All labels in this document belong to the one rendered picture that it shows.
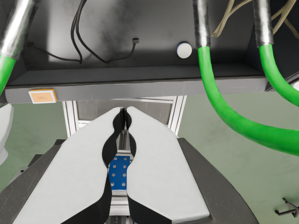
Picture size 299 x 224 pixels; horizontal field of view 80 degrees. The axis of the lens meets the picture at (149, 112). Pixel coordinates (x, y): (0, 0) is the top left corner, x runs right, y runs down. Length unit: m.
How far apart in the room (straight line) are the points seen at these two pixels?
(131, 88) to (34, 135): 1.58
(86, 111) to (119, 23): 0.95
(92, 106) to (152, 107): 0.43
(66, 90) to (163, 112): 0.98
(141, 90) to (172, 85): 0.07
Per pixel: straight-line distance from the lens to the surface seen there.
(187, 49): 0.52
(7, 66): 0.21
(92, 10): 0.52
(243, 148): 2.17
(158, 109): 1.32
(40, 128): 1.86
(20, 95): 0.50
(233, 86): 0.48
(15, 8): 0.23
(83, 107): 1.35
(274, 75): 0.26
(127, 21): 0.51
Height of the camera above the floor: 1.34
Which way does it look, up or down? 58 degrees down
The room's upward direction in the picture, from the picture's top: 172 degrees clockwise
